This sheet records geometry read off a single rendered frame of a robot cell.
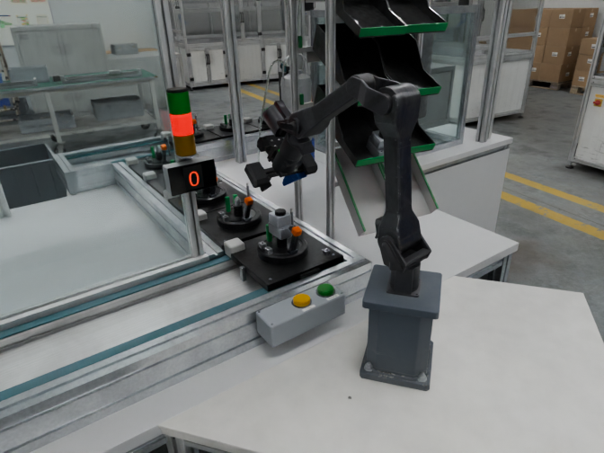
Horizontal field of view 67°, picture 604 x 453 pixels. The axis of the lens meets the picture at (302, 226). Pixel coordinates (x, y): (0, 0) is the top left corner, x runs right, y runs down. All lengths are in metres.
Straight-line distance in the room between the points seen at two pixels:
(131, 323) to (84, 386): 0.24
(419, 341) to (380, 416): 0.16
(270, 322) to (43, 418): 0.46
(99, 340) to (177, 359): 0.21
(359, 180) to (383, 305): 0.56
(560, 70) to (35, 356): 9.41
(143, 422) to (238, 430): 0.19
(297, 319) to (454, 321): 0.41
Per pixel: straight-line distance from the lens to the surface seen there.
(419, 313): 0.90
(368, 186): 1.37
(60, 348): 1.17
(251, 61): 10.45
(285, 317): 1.03
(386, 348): 0.98
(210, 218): 1.49
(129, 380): 1.01
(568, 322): 1.32
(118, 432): 1.01
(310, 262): 1.20
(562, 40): 9.81
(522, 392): 1.09
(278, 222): 1.19
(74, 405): 1.01
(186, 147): 1.14
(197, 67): 10.08
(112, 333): 1.16
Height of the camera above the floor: 1.59
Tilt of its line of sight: 26 degrees down
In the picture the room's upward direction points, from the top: 2 degrees counter-clockwise
